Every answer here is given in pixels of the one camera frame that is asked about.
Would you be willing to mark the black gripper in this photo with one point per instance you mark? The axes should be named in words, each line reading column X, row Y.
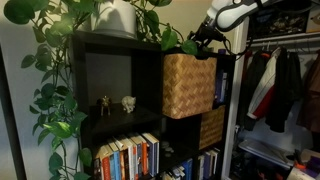
column 210, row 33

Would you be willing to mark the large woven basket drawer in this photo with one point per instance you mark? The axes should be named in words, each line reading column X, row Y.
column 188, row 86

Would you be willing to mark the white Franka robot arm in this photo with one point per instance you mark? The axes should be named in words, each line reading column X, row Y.
column 240, row 13

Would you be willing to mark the black cube cupboard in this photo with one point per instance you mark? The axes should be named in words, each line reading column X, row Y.
column 146, row 76

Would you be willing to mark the black hanging jacket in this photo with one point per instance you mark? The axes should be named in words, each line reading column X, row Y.
column 253, row 83

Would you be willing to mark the white and red jacket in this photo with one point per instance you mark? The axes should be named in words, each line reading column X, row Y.
column 266, row 90

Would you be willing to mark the white closet shelf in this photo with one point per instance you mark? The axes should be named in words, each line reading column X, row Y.
column 283, row 34

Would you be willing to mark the dark storage box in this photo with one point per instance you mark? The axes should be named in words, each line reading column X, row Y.
column 286, row 21

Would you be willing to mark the white plant pot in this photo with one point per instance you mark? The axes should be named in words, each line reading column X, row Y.
column 113, row 18

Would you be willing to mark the metal closet rod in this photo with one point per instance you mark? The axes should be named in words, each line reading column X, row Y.
column 290, row 40

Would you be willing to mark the white elephant figurine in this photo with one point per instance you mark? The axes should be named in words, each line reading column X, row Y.
column 128, row 104

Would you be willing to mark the long black hanging coat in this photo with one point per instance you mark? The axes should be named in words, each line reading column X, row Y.
column 283, row 93

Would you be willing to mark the grey pebbles pile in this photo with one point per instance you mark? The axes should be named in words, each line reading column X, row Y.
column 167, row 149

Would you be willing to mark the gold animal figurine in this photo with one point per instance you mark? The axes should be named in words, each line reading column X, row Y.
column 105, row 105

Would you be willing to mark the white storage box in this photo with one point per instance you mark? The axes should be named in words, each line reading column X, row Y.
column 314, row 18

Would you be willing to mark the navy hardcover book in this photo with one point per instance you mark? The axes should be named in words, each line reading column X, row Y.
column 153, row 155

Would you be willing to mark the brown hanging jacket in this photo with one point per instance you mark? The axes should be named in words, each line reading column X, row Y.
column 311, row 96

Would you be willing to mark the clear plastic bin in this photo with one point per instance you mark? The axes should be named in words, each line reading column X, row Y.
column 263, row 150

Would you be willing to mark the thin orange paperback book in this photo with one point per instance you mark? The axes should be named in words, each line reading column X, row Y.
column 144, row 158

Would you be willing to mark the white paperback book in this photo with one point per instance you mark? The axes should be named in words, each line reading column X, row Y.
column 129, row 160

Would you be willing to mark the light blue paperback book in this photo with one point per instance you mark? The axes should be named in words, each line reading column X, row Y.
column 116, row 165

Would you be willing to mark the green pothos plant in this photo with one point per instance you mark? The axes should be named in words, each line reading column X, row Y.
column 56, row 100

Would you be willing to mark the orange tool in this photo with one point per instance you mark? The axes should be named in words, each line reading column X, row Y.
column 299, row 164

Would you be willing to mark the red orange paperback book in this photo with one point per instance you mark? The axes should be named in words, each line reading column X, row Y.
column 106, row 168

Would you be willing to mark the black slanted bar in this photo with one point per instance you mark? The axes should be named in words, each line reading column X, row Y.
column 13, row 133

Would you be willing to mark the white door frame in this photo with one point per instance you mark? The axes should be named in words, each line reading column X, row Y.
column 231, row 133

